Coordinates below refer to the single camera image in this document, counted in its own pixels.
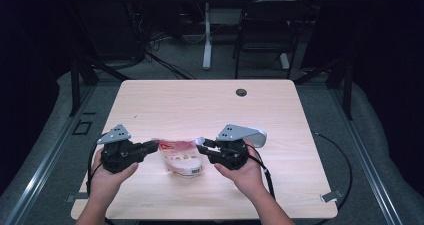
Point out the grey tape strip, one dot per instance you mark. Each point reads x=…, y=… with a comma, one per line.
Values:
x=78, y=197
x=331, y=196

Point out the black metal stand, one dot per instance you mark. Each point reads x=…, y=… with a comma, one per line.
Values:
x=75, y=85
x=348, y=91

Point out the white desk leg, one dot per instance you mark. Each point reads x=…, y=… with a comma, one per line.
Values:
x=207, y=45

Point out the grey metal floor rail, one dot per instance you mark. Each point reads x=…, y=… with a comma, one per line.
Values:
x=366, y=171
x=43, y=171

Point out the white desk foot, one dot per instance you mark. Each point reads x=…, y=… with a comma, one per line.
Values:
x=284, y=61

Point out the red and white refill pouch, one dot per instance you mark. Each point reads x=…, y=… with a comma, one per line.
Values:
x=181, y=160

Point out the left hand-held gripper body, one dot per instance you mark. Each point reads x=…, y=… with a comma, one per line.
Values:
x=120, y=155

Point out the person's right hand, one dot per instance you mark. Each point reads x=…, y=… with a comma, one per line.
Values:
x=248, y=178

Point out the black square floor outlet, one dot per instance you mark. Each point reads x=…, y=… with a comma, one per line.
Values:
x=82, y=127

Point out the white under-desk tray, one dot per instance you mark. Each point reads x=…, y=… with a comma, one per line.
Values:
x=225, y=16

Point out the person's left hand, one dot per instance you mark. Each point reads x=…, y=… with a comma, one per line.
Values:
x=106, y=181

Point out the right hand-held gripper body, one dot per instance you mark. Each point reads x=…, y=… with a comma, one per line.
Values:
x=230, y=155

